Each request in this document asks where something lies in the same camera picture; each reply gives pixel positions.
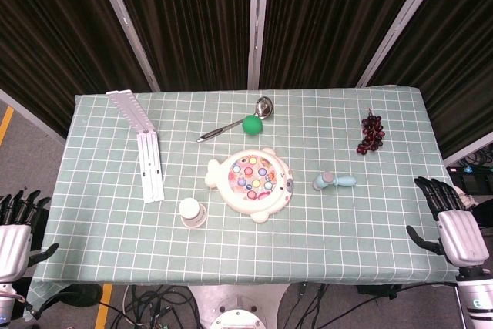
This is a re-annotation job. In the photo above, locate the black power strip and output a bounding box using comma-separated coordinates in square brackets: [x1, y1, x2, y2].
[446, 164, 493, 176]

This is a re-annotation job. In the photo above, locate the metal ladle black handle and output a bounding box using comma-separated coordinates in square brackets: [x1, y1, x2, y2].
[196, 96, 274, 143]

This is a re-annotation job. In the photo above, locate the white shoe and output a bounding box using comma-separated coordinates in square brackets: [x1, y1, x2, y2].
[457, 186, 478, 210]

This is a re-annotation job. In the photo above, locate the black box under table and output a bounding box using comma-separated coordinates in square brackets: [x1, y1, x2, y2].
[356, 284, 402, 301]

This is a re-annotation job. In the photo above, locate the black floor cable tangle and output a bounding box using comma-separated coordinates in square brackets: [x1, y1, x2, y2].
[280, 282, 334, 329]
[111, 284, 198, 329]

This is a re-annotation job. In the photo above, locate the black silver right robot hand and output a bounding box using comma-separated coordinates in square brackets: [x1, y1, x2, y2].
[406, 176, 491, 268]

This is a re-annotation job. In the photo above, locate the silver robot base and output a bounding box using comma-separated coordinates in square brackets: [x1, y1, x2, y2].
[188, 284, 292, 329]

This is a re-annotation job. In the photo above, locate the black shoe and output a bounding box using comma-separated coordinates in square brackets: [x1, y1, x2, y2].
[49, 284, 104, 309]

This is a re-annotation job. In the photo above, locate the dark red grape bunch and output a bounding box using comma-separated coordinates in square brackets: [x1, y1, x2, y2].
[356, 108, 385, 155]

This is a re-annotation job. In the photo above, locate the dark brown curtain panel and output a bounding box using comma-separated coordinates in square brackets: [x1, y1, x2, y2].
[260, 0, 431, 90]
[0, 0, 152, 139]
[369, 0, 493, 159]
[107, 0, 254, 92]

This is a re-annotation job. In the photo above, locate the grey slanted frame post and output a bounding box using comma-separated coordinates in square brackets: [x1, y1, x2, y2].
[90, 0, 161, 92]
[356, 0, 451, 89]

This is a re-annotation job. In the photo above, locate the green ball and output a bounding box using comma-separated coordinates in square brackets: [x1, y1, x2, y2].
[241, 113, 264, 136]

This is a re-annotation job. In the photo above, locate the green checked tablecloth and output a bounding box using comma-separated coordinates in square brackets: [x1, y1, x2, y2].
[22, 87, 481, 318]

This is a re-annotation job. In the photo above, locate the white whack-a-mole toy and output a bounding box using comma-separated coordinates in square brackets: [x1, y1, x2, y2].
[204, 146, 296, 223]

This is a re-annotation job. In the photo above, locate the grey upright frame post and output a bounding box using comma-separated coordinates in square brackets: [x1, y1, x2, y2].
[246, 0, 270, 90]

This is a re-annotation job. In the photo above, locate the grey low frame rail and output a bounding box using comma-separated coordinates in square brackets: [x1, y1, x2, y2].
[0, 88, 66, 146]
[442, 139, 493, 166]

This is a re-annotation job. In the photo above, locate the white paper cup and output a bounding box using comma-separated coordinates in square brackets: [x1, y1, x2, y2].
[178, 197, 209, 229]

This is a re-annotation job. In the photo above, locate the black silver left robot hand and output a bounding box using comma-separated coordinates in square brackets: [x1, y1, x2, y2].
[0, 189, 60, 284]

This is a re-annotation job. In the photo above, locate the light blue toy hammer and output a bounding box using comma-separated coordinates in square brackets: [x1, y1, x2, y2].
[312, 172, 357, 192]

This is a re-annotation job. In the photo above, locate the white folding stand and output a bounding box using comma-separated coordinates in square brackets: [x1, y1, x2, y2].
[106, 89, 166, 203]

